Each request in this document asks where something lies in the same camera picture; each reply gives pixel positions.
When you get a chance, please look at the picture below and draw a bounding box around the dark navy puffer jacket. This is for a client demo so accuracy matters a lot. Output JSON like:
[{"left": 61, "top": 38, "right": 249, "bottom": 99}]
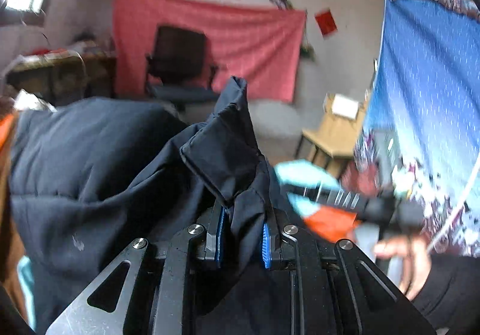
[{"left": 7, "top": 75, "right": 380, "bottom": 335}]

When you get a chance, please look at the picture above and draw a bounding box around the person's right hand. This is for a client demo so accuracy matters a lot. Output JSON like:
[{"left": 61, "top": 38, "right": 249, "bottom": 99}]
[{"left": 373, "top": 236, "right": 432, "bottom": 301}]

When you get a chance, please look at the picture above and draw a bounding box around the blue patterned curtain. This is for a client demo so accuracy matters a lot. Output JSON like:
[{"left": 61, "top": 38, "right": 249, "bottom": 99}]
[{"left": 354, "top": 0, "right": 479, "bottom": 257}]

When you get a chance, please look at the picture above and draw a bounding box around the small wooden side table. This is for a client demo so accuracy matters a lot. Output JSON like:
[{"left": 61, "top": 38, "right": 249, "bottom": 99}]
[{"left": 294, "top": 93, "right": 369, "bottom": 179}]

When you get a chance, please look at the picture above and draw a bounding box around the black office chair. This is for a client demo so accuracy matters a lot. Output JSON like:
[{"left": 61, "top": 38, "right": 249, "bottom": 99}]
[{"left": 145, "top": 25, "right": 220, "bottom": 112}]

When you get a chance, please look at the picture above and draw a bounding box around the orange teal brown bedsheet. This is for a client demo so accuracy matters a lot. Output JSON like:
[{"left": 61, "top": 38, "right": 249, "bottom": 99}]
[{"left": 0, "top": 96, "right": 36, "bottom": 334}]

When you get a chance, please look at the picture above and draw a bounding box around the wooden desk with shelves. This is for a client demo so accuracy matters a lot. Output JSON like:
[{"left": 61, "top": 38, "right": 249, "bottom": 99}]
[{"left": 6, "top": 50, "right": 116, "bottom": 106}]

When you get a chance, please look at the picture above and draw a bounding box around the red paper wall decoration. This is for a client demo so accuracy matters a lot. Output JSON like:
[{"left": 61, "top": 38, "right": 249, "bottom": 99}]
[{"left": 315, "top": 9, "right": 338, "bottom": 37}]

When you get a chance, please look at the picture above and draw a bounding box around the pink checked wall cloth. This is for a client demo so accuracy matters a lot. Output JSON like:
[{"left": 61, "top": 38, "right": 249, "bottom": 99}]
[{"left": 112, "top": 0, "right": 306, "bottom": 103}]

